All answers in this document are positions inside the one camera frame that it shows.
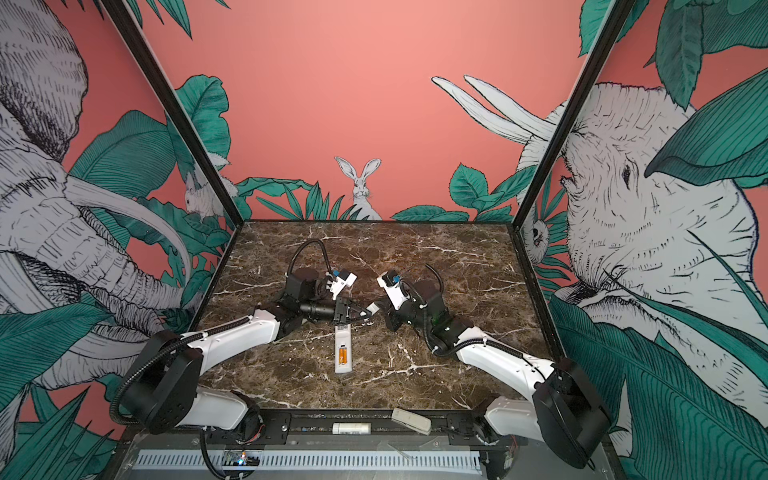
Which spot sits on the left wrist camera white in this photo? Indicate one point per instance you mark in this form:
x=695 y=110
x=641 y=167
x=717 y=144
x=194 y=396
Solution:
x=339 y=280

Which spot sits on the black frame post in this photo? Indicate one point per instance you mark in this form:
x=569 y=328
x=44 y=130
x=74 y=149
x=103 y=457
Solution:
x=613 y=23
x=127 y=27

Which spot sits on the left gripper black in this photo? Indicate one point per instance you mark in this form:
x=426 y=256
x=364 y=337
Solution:
x=341 y=311

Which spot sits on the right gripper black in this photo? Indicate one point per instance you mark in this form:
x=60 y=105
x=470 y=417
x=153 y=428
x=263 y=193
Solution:
x=394 y=320

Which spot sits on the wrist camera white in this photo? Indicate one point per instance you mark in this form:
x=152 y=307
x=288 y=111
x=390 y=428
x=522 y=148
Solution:
x=393 y=285
x=339 y=280

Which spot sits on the white slotted cable duct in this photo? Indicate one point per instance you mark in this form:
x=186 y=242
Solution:
x=461 y=462

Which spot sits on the grey box on rail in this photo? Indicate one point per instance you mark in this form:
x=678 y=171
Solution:
x=413 y=421

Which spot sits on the black left frame post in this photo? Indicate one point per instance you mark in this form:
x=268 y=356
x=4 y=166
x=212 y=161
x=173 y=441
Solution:
x=127 y=27

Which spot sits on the white battery cover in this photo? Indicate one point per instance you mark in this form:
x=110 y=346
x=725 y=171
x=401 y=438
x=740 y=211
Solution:
x=372 y=308

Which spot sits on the black front mounting rail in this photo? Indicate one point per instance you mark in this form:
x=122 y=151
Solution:
x=487 y=427

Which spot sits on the white cylinder on rail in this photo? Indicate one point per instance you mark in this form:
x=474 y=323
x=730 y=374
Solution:
x=351 y=428

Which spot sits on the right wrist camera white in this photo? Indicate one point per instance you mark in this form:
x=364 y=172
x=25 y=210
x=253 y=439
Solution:
x=393 y=285

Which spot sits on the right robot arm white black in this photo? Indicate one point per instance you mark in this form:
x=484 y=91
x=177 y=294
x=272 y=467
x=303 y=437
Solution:
x=561 y=407

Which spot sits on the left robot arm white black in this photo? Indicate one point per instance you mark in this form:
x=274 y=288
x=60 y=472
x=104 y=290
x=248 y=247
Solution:
x=162 y=389

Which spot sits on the black right frame post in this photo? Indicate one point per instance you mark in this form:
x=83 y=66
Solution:
x=613 y=23

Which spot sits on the white remote control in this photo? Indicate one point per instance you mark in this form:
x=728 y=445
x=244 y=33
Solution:
x=343 y=337

